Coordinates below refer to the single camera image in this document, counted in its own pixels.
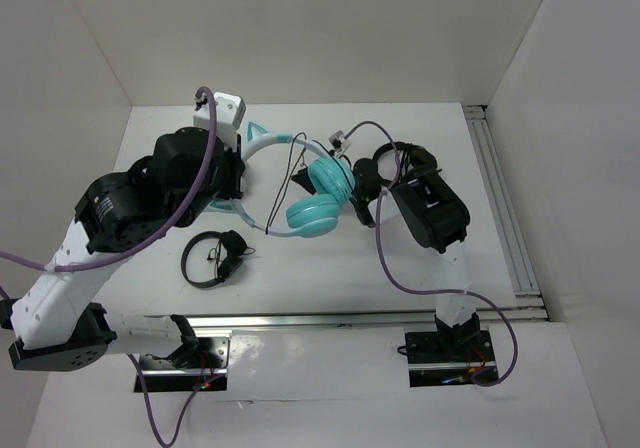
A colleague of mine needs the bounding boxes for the teal cat-ear headphones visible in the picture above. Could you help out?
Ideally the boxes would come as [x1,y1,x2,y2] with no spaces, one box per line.
[208,122,355,238]

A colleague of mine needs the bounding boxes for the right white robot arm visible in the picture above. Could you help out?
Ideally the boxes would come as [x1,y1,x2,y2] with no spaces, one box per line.
[349,145,480,360]

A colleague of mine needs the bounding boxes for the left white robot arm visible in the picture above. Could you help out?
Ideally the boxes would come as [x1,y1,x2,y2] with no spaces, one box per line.
[1,127,245,372]

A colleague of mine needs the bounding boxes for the black over-ear headphones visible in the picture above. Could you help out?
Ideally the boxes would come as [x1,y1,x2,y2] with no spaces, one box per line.
[380,141,439,188]

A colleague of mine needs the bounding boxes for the small black grey headphones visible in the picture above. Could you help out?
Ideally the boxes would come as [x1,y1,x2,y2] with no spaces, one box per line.
[180,230,256,290]

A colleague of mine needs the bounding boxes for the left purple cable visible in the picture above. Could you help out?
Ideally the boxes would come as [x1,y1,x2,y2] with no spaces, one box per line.
[0,85,224,448]

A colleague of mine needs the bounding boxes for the purple cable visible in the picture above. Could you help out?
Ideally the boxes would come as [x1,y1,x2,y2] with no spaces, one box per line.
[344,120,520,388]
[0,85,224,448]

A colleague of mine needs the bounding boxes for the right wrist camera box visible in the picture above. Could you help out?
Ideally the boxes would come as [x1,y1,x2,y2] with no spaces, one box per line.
[328,130,351,158]

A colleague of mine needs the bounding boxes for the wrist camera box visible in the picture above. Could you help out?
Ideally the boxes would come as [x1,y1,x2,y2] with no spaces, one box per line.
[193,92,246,152]
[328,130,351,158]

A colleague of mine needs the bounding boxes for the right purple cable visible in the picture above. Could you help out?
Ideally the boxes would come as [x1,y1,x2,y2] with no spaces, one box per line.
[344,120,520,388]

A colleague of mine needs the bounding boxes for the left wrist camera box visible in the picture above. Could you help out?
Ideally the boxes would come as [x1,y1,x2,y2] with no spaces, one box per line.
[193,92,246,152]

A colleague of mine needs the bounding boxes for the aluminium front rail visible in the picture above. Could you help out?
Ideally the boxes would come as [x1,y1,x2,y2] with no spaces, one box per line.
[119,307,521,333]

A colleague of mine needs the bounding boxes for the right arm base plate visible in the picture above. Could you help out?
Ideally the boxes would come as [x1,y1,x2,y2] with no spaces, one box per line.
[396,330,499,388]

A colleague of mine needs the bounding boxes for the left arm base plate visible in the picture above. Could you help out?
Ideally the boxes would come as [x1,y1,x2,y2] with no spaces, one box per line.
[137,330,231,393]

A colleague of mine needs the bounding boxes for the aluminium side rail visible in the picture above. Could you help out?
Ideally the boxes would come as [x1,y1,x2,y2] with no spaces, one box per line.
[462,105,550,322]

